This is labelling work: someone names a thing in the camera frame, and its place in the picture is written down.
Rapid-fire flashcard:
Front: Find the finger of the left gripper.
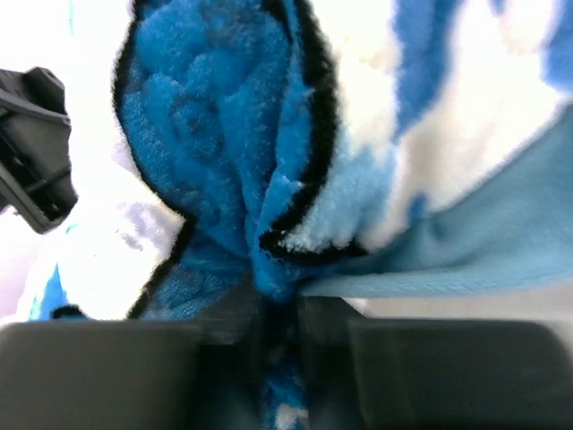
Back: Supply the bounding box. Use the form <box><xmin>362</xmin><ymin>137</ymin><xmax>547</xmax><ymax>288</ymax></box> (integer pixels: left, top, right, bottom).
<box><xmin>1</xmin><ymin>67</ymin><xmax>77</xmax><ymax>234</ymax></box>

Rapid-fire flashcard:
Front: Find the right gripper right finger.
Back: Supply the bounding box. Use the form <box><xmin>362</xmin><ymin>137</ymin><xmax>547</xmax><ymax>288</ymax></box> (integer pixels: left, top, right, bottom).
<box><xmin>297</xmin><ymin>297</ymin><xmax>572</xmax><ymax>429</ymax></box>

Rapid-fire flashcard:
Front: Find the blue houndstooth pillowcase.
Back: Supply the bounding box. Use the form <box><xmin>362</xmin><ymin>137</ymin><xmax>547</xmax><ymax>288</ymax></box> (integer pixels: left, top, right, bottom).
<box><xmin>4</xmin><ymin>1</ymin><xmax>572</xmax><ymax>429</ymax></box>

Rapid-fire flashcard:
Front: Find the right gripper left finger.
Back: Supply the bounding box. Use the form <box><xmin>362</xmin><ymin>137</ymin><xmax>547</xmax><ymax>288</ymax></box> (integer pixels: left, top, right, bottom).
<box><xmin>1</xmin><ymin>297</ymin><xmax>263</xmax><ymax>429</ymax></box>

